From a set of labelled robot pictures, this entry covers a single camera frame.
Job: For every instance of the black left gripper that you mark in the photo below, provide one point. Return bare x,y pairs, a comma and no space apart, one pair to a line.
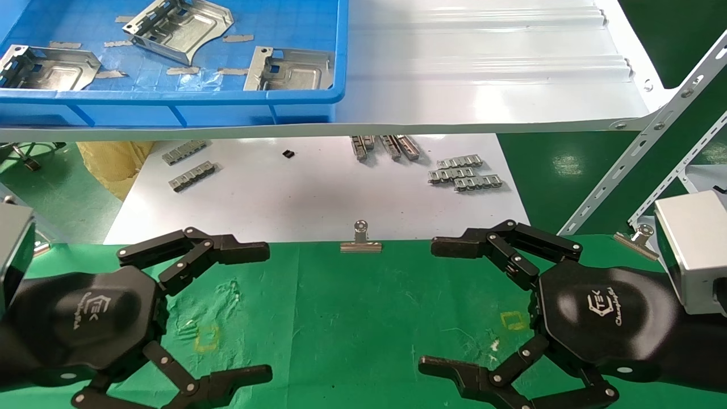
79,318

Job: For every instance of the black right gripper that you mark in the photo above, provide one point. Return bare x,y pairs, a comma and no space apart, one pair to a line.
613,318

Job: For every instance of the stamped sheet metal bracket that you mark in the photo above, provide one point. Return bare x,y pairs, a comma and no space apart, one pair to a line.
57,71
187,28
295,71

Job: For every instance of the small grey metal link part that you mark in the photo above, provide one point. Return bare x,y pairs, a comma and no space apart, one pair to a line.
193,176
408,146
183,152
390,146
369,142
358,147
478,183
451,175
460,162

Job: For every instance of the green table cloth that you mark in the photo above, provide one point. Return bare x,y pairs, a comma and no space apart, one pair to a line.
352,318

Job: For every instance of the blue plastic bin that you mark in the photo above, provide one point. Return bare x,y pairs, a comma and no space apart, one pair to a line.
170,108

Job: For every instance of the white corrugated shelf panel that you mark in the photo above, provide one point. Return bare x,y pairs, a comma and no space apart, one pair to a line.
483,85

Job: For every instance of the grey tape strip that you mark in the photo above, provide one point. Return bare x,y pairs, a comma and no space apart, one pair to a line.
111,74
118,44
238,38
183,70
233,71
64,45
125,19

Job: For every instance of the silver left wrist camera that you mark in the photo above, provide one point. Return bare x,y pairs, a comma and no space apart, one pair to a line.
14,250

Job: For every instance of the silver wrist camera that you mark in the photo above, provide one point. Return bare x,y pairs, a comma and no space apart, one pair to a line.
14,250
696,250

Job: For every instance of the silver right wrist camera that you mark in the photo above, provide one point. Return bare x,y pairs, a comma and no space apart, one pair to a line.
696,250

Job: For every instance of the perforated steel rack rail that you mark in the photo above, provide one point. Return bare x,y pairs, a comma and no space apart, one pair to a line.
681,167
653,130

